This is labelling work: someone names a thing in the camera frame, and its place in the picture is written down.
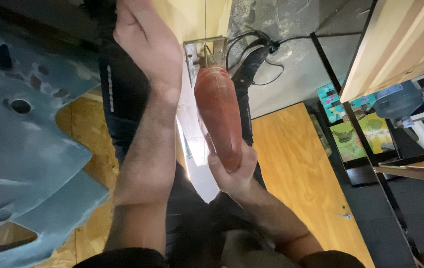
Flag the red jigsaw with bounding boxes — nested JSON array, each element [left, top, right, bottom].
[[183, 36, 243, 173]]

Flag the yellow wooden board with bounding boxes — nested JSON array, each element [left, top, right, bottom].
[[152, 0, 233, 44]]

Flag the yellow leaf picture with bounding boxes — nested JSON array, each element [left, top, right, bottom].
[[358, 112, 396, 155]]

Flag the pale wooden table top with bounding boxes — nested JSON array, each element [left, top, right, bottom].
[[340, 0, 424, 103]]

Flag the teal patterned box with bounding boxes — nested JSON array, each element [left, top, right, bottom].
[[317, 82, 377, 124]]

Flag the person's right hand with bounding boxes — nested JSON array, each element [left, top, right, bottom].
[[208, 142, 259, 197]]

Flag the black metal shelf frame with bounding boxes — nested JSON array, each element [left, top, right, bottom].
[[310, 0, 424, 268]]

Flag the person's left hand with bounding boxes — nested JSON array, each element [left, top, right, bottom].
[[113, 0, 184, 89]]

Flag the person's black trousers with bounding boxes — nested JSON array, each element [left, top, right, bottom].
[[98, 37, 268, 268]]

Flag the black power cable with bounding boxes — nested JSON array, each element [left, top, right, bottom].
[[226, 31, 312, 86]]

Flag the blue-grey moulded panel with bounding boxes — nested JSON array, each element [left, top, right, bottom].
[[0, 22, 110, 268]]

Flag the white plastic sheet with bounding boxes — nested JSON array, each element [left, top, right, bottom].
[[176, 67, 221, 204]]

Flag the blue water bottle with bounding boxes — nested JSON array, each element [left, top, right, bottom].
[[373, 80, 424, 120]]

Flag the person's black shoe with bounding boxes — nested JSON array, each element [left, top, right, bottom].
[[232, 44, 271, 87]]

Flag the green leaf picture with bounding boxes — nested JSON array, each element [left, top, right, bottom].
[[329, 121, 369, 163]]

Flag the light plywood plank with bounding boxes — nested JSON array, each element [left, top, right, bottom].
[[251, 102, 376, 268]]

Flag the chipboard sheet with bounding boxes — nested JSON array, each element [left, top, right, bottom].
[[30, 96, 124, 268]]

